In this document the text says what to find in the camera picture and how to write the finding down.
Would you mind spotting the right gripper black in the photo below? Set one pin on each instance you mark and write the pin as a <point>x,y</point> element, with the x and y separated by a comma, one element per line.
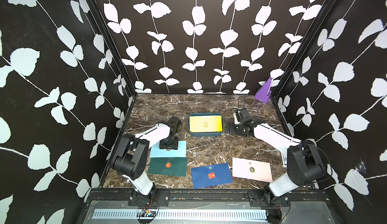
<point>231,128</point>

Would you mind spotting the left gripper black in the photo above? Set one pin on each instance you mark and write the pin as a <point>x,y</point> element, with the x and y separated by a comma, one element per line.
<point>163,146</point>

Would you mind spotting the light blue envelope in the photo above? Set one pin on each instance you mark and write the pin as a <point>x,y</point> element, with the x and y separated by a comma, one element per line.
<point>157,152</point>

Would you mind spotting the teal plastic storage box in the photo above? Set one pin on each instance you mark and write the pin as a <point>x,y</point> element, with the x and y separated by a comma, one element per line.
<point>210,134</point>

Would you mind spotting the yellow envelope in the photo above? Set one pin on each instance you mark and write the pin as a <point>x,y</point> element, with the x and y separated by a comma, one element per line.
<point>205,124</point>

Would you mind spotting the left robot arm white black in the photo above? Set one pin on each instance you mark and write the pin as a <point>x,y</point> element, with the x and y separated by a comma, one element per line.
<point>130,157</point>

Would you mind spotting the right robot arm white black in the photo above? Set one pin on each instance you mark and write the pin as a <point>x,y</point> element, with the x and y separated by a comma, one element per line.
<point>303,161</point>

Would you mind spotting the dark green sealed envelope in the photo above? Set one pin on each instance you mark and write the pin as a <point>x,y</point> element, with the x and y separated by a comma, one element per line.
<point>174,166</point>

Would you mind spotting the dark blue sealed envelope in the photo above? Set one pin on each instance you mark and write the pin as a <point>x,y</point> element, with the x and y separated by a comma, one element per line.
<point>213,175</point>

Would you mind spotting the pale pink sealed envelope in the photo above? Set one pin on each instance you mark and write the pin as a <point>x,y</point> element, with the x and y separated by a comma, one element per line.
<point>252,170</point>

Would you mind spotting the playing card deck box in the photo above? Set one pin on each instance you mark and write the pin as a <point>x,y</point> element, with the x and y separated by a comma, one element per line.
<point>284,160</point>

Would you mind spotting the purple plastic stand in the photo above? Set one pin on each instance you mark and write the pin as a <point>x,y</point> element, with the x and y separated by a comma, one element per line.
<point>263,94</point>

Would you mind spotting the small electronics board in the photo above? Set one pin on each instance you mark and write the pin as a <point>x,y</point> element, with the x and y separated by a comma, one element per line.
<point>144,214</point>

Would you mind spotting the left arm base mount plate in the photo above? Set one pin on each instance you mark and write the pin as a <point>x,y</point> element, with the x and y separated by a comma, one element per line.
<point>156,197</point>

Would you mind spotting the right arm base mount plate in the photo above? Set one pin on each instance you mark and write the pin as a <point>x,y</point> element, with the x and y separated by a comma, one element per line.
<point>261,198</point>

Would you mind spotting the white perforated rail strip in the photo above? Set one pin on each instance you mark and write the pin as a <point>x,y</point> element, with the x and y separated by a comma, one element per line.
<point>184,214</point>

